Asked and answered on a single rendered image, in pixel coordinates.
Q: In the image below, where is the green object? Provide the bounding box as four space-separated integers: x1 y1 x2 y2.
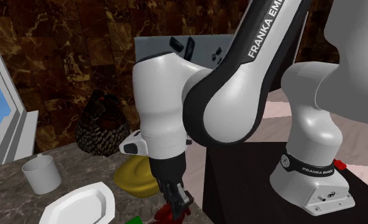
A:
124 216 145 224

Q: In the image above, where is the black robot stand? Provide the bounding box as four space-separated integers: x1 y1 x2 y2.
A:
202 141 368 224

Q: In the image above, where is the white framed window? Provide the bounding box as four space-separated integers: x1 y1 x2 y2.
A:
0 20 39 170

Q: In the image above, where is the white plate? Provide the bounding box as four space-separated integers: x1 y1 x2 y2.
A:
38 181 116 224

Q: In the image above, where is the yellow curved object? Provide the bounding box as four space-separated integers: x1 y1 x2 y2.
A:
113 155 162 199

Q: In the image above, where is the red object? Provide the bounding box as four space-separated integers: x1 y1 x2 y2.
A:
153 202 191 224

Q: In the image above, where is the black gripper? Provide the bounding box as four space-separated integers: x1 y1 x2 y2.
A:
148 152 194 220

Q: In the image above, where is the dark speckled hen figure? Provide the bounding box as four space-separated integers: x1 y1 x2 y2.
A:
74 89 131 157

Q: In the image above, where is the white cup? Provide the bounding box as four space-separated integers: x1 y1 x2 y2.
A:
21 153 63 195

